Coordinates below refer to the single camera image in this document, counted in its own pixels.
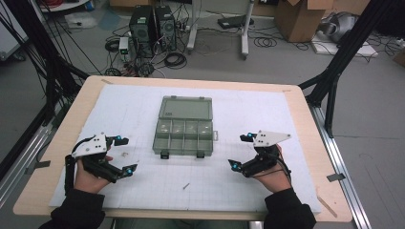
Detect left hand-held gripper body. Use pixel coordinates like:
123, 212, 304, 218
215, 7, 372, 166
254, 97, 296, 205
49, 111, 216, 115
71, 132, 125, 184

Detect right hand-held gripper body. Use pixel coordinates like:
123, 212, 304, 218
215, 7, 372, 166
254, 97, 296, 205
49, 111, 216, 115
241, 129, 292, 178

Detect green translucent plastic organizer box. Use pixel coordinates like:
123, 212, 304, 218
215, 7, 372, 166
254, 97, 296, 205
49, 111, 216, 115
151, 94, 220, 160

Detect person's right hand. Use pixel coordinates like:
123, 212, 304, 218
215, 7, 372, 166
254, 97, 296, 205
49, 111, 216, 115
252, 144, 292, 194

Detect person's left hand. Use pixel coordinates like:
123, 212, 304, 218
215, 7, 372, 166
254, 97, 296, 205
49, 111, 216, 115
74, 154, 115, 195

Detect white grid mat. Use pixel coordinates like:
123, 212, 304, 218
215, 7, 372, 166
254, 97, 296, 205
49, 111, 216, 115
49, 83, 323, 215

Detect grey tape strip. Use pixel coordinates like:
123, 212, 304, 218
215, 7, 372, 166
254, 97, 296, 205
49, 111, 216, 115
326, 173, 347, 183
24, 159, 52, 176

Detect thin wooden stick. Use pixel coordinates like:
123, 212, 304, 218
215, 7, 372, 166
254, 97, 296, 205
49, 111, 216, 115
316, 195, 339, 219

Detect white power supply box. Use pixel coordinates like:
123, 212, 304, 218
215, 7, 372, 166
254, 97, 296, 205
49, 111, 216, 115
117, 36, 130, 55

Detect white metal stand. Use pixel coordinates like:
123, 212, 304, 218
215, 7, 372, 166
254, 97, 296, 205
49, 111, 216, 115
186, 0, 256, 61

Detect black computer tower green ports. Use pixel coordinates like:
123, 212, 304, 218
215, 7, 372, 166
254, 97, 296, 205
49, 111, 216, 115
128, 5, 158, 60

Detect flat black device on floor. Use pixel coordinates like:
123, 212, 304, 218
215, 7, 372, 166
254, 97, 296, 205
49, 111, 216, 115
217, 14, 255, 31

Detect white foam board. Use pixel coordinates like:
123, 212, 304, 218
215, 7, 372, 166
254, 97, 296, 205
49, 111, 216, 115
310, 39, 380, 59

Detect large cardboard box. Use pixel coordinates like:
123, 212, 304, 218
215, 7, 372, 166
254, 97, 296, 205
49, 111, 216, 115
273, 0, 336, 44

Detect grey rounded appliance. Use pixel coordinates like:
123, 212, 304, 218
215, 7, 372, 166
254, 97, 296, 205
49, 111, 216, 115
319, 11, 359, 44

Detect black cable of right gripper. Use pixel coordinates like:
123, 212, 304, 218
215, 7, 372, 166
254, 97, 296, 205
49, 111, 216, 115
251, 148, 293, 186

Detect aluminium rail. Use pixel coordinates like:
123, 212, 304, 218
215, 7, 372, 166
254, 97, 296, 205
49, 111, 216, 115
309, 104, 373, 229
0, 123, 54, 209

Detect black metal frame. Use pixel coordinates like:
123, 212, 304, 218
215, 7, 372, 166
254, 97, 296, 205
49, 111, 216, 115
0, 0, 91, 180
298, 0, 399, 139

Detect thin coiled black cable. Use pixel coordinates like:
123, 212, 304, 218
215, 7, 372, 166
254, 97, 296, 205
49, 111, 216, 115
253, 36, 278, 49

